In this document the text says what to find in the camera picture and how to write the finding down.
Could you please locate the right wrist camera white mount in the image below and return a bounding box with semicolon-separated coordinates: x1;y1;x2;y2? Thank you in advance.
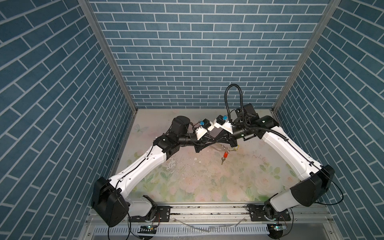
213;115;233;134

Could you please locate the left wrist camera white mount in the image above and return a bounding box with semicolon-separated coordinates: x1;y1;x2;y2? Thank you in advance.
195;119;215;140

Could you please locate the key with yellow tag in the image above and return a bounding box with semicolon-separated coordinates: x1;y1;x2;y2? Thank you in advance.
231;146;239;152

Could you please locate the corner aluminium post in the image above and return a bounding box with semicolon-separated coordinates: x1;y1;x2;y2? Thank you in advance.
77;0;138;114
271;0;341;115

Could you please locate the green circuit board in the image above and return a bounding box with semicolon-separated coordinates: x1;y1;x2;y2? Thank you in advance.
138;226;158;235
268;224;286;234

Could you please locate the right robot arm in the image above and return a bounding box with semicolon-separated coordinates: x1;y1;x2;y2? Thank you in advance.
214;104;335;219

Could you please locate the key with red tag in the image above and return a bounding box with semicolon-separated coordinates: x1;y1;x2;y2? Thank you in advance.
221;152;229;165

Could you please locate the right corner aluminium post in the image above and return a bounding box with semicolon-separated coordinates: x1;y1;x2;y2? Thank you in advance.
271;0;341;115

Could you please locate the left corner aluminium post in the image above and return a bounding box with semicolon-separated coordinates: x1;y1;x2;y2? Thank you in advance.
77;0;138;114

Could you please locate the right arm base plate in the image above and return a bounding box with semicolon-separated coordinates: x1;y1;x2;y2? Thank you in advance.
246;204;291;222

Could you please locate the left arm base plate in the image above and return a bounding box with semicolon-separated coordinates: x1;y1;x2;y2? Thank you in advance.
130;206;171;223

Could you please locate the white slotted cable duct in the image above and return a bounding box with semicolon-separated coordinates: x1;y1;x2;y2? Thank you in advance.
93;224;270;237

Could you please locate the left green circuit board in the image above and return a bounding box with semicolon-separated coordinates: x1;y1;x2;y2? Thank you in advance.
138;226;158;235

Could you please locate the black corrugated cable conduit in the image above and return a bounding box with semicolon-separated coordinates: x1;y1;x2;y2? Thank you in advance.
223;83;289;142

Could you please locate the right green circuit board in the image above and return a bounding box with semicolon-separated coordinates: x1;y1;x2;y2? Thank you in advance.
268;224;286;234

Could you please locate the aluminium front rail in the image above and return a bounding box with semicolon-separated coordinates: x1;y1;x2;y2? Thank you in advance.
79;203;342;240

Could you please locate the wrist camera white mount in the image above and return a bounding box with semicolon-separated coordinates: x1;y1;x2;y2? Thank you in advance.
213;115;233;134
195;119;215;140

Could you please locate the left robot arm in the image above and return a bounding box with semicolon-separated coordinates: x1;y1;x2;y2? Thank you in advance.
91;116;214;228

